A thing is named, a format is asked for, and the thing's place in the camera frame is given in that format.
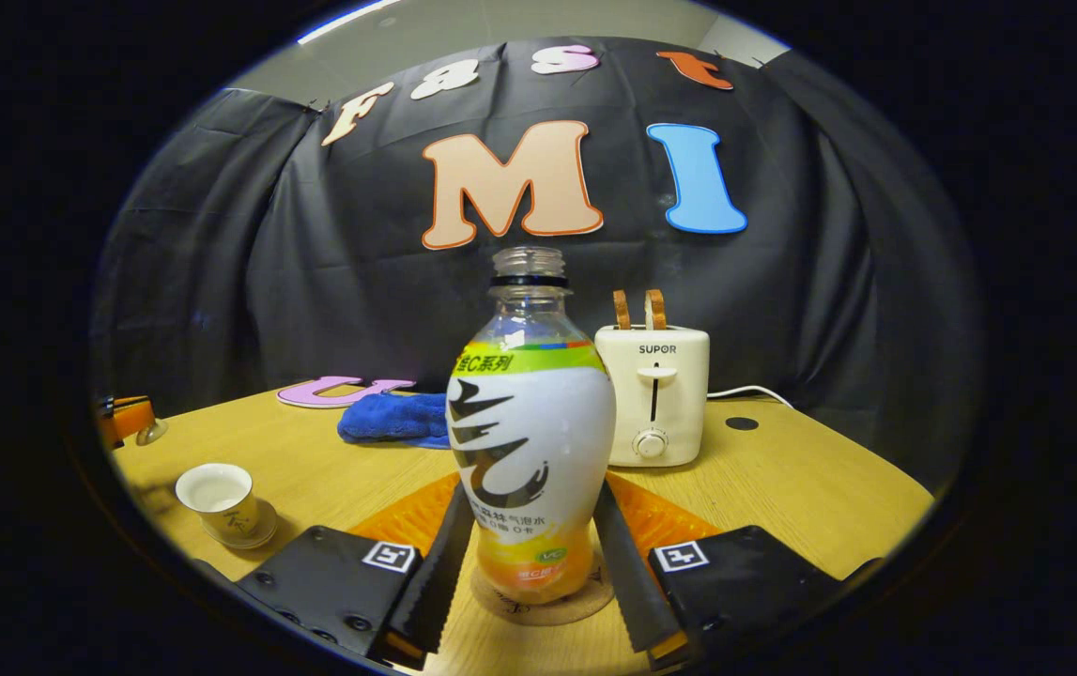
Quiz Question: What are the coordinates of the white toaster cable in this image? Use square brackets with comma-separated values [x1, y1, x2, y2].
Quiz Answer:
[707, 384, 794, 409]

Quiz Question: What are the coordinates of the cream teacup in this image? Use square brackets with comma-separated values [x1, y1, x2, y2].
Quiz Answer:
[175, 463, 258, 543]

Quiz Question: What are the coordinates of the white toaster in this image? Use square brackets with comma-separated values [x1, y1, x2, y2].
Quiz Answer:
[594, 324, 711, 469]

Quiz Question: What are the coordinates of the plastic water bottle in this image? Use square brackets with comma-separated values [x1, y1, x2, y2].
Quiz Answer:
[445, 246, 617, 605]

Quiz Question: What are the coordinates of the black backdrop cloth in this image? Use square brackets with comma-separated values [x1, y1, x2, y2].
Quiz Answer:
[92, 38, 985, 489]

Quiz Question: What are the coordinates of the cream saucer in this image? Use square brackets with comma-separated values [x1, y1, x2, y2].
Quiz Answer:
[200, 498, 279, 551]

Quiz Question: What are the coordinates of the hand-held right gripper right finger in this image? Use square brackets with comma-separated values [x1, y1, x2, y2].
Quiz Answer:
[594, 472, 847, 672]

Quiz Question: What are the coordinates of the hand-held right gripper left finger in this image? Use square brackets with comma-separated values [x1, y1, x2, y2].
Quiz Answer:
[236, 472, 478, 669]

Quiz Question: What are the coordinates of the blue towel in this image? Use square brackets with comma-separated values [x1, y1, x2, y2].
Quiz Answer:
[337, 392, 452, 450]

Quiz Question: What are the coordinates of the round brown coaster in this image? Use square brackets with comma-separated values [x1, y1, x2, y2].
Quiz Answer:
[469, 554, 616, 627]

